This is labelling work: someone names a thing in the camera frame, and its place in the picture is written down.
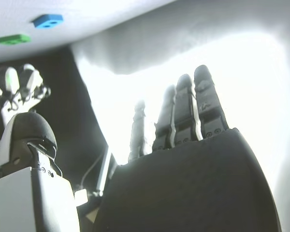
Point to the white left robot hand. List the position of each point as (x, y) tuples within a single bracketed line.
[(10, 79)]

